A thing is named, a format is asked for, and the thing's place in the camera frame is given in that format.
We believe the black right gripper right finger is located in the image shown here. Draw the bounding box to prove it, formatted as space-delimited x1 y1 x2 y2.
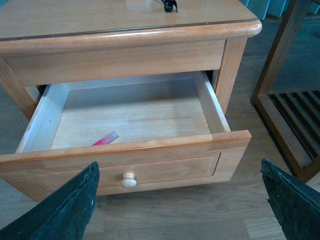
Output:
261 158 320 240

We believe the black charger cable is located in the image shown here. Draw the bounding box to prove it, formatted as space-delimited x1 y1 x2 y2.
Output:
154 0 179 13

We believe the light blue pleated curtain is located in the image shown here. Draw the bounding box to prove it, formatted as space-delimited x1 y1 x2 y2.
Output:
239 0 320 21

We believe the round wooden drawer knob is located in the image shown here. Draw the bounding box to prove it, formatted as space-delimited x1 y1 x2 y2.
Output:
120 172 137 189

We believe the wooden nightstand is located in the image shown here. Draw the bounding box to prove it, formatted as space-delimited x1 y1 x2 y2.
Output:
0 0 263 121

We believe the pink marker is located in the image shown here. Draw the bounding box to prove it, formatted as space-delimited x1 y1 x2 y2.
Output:
92 131 119 146

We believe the wooden drawer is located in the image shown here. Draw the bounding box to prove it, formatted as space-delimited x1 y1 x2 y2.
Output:
0 72 251 202

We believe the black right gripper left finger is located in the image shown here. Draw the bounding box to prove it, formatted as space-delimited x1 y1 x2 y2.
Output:
0 162 100 240

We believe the dark wooden slatted rack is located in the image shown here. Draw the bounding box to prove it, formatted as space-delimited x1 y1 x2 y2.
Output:
251 0 320 183

